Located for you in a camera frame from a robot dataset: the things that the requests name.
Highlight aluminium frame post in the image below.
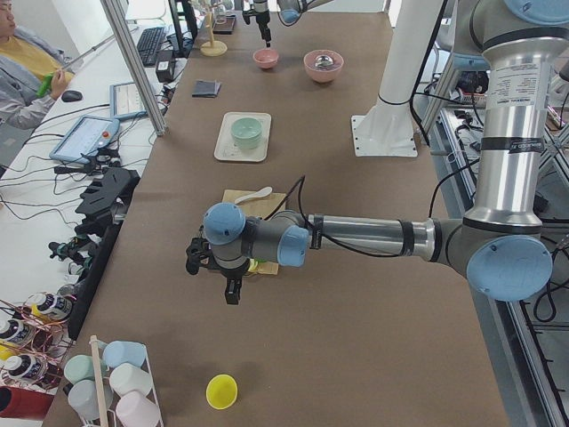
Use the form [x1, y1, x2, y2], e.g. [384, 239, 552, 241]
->
[100, 0, 166, 136]

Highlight yellow plastic cup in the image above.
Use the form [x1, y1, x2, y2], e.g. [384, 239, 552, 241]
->
[205, 374, 238, 410]

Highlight green lime toy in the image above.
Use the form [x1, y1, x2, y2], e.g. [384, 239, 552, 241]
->
[248, 259, 264, 272]

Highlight light blue cup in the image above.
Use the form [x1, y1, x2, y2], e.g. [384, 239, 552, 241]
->
[103, 341, 146, 368]

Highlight white ceramic spoon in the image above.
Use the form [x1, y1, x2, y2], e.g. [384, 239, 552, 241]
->
[234, 186, 273, 205]

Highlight black keyboard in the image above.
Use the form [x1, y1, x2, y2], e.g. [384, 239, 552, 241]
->
[136, 27, 165, 67]

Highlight pink cup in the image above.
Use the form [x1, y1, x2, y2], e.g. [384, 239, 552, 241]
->
[116, 391, 160, 427]

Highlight mint green cup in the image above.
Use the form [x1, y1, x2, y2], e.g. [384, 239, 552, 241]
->
[63, 354, 95, 384]

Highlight green stacked bowls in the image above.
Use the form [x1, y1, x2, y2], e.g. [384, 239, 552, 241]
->
[230, 117, 262, 149]

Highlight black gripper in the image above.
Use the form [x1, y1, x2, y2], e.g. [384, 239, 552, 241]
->
[242, 0, 272, 47]
[209, 256, 250, 305]

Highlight grey cup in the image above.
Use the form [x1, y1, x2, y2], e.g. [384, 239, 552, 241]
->
[68, 379, 100, 421]

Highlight metal ice scoop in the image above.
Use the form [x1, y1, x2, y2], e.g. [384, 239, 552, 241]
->
[314, 54, 334, 70]

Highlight blue teach pendant tablet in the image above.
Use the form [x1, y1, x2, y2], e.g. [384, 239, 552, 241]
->
[49, 116, 120, 164]

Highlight seated person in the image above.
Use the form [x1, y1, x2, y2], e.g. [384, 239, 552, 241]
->
[1, 1, 75, 130]

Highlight wooden cutting board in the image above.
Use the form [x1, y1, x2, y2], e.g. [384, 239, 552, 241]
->
[221, 189, 285, 276]

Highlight wooden mug tree stand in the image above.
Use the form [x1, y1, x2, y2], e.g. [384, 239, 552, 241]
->
[198, 0, 228, 57]

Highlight white rectangular tray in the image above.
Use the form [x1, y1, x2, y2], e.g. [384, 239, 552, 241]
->
[214, 112, 271, 163]

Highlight black tool stand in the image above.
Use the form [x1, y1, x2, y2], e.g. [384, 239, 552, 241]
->
[68, 167, 140, 342]

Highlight black computer mouse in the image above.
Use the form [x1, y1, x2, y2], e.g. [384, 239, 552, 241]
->
[60, 90, 84, 102]

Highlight large pink ice bowl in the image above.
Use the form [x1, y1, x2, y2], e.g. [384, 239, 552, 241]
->
[303, 49, 344, 84]

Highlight small pink bowl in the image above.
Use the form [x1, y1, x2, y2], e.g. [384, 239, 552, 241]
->
[252, 48, 279, 70]

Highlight white cup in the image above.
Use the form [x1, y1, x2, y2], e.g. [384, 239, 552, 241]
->
[109, 363, 152, 397]

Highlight grey folded cloth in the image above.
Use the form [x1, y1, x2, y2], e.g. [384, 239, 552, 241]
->
[192, 80, 221, 98]

